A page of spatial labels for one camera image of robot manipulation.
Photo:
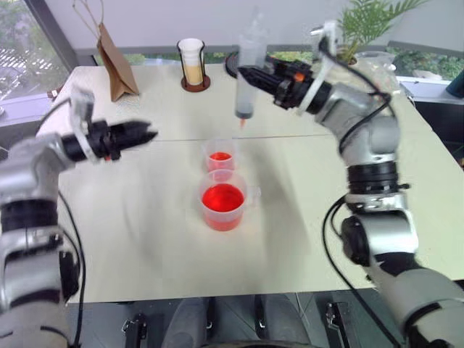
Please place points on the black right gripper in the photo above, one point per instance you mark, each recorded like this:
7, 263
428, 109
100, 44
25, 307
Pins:
291, 85

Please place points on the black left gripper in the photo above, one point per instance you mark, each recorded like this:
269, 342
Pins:
103, 139

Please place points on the clear plastic syringe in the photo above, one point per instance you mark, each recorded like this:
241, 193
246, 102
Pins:
250, 54

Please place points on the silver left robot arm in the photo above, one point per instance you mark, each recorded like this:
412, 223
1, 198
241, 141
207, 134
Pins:
25, 174

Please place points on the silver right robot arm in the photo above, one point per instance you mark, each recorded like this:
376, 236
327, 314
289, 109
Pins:
377, 145

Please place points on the white paper cup stack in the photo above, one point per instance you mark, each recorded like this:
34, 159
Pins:
191, 61

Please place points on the small clear cup red liquid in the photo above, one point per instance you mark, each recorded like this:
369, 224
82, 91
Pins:
219, 156

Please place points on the large clear cup red liquid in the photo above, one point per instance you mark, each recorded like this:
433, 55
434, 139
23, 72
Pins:
223, 201

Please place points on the black round tray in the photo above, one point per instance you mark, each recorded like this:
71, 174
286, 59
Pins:
231, 67

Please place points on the brown paper bag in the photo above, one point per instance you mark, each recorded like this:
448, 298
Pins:
117, 69

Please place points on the small dark red connector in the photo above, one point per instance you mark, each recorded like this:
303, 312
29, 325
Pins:
53, 93

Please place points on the clear plastic bag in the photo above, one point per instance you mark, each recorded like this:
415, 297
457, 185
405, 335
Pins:
380, 70

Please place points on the green potted plant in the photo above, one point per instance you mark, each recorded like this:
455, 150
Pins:
366, 21

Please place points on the dark teal object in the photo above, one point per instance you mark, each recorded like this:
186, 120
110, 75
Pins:
456, 85

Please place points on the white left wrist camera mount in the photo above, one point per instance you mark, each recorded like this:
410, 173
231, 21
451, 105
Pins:
82, 108

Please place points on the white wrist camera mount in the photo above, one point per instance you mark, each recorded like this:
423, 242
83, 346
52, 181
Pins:
324, 61
82, 108

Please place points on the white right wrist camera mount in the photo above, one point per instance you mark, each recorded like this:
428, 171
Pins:
324, 61

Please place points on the dark window frame post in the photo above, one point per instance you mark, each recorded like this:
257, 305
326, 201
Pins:
52, 32

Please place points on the black table leg bracket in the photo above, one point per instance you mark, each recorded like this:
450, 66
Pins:
136, 330
337, 322

